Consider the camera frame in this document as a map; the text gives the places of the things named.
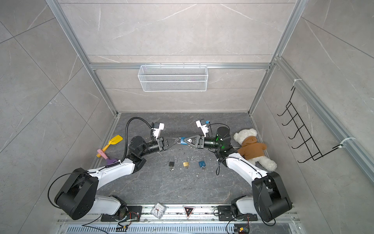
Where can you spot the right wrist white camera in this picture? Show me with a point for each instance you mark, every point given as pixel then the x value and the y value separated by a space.
pixel 203 125

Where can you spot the black wire hook rack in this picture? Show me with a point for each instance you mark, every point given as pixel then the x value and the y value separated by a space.
pixel 303 132

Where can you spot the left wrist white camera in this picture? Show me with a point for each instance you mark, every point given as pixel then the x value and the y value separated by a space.
pixel 156 129

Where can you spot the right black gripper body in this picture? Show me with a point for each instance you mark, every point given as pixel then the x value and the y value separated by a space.
pixel 202 142

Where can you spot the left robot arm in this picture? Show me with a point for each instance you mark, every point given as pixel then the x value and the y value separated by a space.
pixel 78 196

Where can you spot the wrist white camera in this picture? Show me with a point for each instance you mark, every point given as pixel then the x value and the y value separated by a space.
pixel 203 125
pixel 156 129

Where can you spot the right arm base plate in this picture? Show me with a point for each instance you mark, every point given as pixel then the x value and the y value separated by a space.
pixel 226 213

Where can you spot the white wire mesh basket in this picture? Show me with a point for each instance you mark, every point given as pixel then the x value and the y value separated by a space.
pixel 173 78

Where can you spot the yellow toy shovel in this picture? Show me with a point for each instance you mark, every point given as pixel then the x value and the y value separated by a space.
pixel 115 140

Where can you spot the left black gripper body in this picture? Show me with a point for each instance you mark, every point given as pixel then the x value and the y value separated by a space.
pixel 160 145

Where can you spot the red triangle warning sign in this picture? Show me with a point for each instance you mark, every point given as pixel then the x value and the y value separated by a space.
pixel 188 211

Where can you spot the white teddy bear brown hoodie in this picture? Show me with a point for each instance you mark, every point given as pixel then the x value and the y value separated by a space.
pixel 252 150

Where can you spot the small white clock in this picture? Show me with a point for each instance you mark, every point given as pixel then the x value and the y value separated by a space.
pixel 158 210

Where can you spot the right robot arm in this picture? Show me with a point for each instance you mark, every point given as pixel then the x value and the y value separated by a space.
pixel 269 198

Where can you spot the pink purple toy shovel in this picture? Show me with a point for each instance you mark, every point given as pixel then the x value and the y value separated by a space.
pixel 100 153

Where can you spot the brass padlock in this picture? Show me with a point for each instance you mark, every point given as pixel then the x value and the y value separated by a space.
pixel 187 162

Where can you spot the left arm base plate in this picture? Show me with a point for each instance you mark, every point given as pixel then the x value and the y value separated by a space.
pixel 130 213

